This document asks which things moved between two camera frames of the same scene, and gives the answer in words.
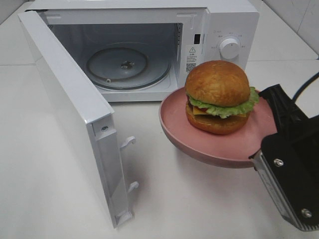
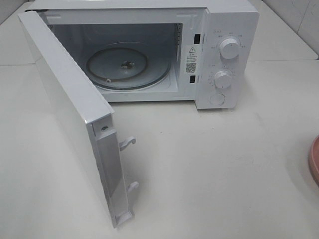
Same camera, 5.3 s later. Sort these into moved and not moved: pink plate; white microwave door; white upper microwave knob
Moved: pink plate
Not moved: white microwave door; white upper microwave knob
